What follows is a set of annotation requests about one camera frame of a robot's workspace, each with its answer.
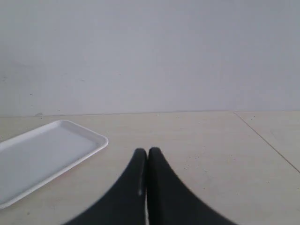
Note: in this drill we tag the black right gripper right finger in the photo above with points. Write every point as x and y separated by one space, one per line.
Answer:
170 202

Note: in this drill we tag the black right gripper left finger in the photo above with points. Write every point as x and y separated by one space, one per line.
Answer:
124 202

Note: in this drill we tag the white rectangular plastic tray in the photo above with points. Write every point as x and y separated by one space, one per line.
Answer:
34 158

